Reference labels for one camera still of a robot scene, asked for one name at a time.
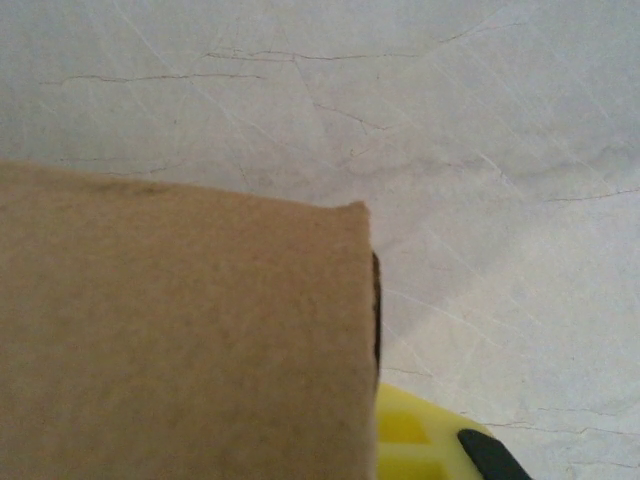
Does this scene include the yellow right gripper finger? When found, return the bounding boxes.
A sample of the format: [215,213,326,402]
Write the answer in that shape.
[374,383,534,480]

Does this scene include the brown cardboard box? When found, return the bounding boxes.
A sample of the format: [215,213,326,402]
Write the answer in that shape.
[0,158,384,480]

